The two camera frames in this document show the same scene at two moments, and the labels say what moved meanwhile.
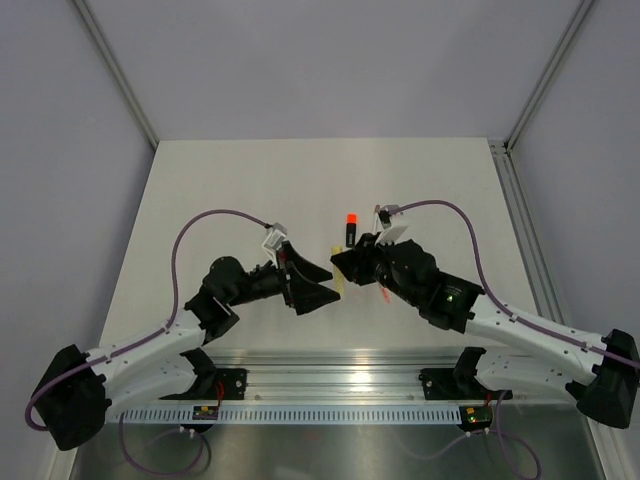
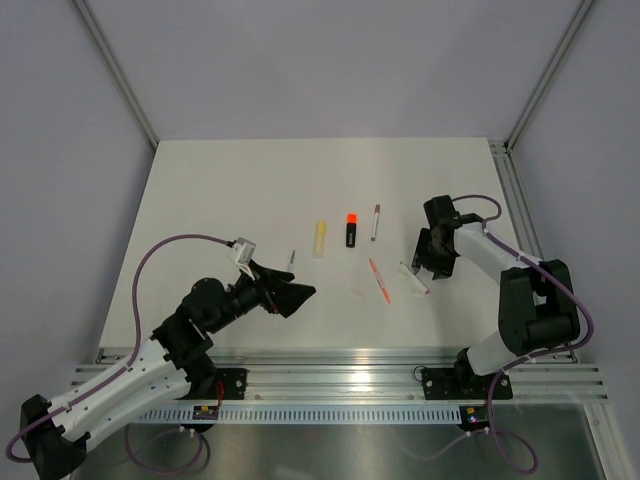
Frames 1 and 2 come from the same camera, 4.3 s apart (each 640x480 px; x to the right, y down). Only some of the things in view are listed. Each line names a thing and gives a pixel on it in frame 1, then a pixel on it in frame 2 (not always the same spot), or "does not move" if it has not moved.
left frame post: [117, 71] does not move
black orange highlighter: [351, 229] does not move
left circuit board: [205, 413] does not move
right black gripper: [356, 263] -> [442, 269]
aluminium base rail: [332, 376] does not move
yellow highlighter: [337, 273] -> [320, 239]
